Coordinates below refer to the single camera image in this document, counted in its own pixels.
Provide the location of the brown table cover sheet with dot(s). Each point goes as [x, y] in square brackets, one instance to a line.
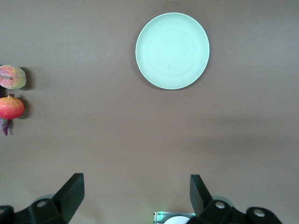
[93, 140]

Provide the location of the red apple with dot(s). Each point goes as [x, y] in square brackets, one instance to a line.
[11, 108]

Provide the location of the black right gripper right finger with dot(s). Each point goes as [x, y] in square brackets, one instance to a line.
[201, 196]

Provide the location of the yellow-pink peach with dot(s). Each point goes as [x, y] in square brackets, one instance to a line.
[12, 77]

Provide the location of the long purple eggplant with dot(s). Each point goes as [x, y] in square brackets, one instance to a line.
[4, 127]

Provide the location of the light green round plate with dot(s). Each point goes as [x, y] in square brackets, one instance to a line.
[172, 51]

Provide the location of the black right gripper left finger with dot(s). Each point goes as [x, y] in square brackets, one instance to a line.
[70, 193]

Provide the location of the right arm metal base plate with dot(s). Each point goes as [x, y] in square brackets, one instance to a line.
[158, 217]

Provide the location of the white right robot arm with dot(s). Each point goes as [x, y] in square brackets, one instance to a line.
[177, 220]

